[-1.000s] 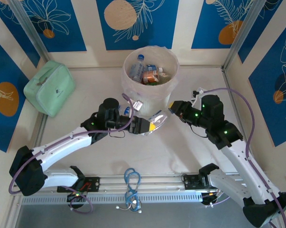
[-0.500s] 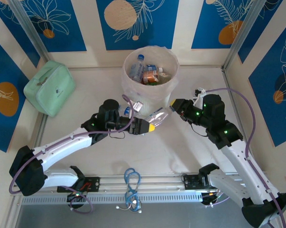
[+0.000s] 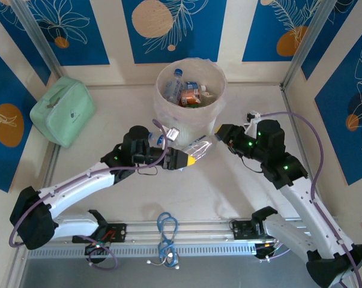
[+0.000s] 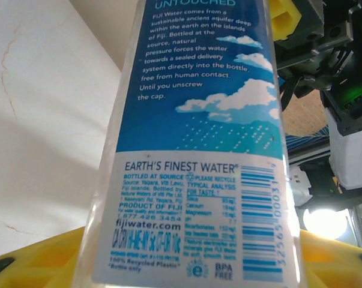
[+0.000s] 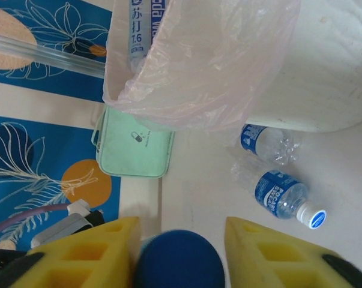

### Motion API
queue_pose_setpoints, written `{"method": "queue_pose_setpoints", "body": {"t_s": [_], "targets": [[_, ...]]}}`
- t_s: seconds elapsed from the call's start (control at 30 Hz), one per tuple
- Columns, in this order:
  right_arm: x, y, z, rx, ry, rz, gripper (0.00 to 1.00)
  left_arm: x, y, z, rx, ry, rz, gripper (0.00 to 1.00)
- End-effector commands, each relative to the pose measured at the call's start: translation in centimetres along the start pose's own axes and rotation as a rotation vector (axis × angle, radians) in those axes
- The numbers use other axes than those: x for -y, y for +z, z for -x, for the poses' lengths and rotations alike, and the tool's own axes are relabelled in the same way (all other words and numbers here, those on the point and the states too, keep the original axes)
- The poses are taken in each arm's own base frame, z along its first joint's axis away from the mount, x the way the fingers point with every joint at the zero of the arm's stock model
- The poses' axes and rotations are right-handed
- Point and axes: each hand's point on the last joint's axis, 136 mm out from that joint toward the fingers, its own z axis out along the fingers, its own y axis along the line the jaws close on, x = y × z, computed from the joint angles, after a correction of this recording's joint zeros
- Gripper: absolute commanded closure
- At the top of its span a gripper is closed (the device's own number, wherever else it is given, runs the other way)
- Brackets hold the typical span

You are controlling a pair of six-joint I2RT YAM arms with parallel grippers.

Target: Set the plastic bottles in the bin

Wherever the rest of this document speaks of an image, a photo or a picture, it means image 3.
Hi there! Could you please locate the clear bottle narrow blue label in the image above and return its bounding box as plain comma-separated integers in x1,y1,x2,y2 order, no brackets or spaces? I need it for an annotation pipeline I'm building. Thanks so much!
180,134,220,163

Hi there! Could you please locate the copper brown coffee bottle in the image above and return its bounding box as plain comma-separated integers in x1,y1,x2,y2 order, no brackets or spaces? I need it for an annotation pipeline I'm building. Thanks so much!
179,89,201,108

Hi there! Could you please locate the clear bottle pale label blue cap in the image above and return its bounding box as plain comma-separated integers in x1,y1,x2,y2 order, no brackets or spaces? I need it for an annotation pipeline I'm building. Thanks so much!
164,68,187,104

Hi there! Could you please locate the white ribbed bin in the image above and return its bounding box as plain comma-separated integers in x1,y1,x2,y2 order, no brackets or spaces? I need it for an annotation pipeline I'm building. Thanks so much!
153,58,229,145

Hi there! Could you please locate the Pepsi label clear bottle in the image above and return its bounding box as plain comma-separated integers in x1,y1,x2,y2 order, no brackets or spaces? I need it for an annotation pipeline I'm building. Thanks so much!
147,131,167,148

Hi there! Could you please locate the mint green zip bag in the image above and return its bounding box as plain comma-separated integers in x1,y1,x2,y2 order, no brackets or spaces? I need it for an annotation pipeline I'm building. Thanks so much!
29,76,97,149

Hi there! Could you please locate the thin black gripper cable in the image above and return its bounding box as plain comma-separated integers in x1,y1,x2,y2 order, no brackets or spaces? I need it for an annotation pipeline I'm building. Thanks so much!
134,166,159,178
241,155,263,174

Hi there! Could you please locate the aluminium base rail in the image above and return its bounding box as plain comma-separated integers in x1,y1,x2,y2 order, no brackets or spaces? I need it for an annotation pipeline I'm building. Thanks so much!
14,218,343,248

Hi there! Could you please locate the blue coiled cable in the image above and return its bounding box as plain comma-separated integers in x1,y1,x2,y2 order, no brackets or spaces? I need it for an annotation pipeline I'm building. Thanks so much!
146,211,181,269

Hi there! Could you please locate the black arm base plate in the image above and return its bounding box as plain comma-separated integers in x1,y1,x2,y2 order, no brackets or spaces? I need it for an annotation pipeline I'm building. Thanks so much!
71,223,128,244
228,219,256,241

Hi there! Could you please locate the perforated grey cable duct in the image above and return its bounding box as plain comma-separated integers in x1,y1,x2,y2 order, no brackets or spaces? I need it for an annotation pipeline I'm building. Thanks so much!
26,242,258,259

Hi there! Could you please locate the aluminium frame post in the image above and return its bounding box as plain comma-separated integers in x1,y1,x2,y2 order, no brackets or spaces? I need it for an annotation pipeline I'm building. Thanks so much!
281,0,333,91
11,0,64,79

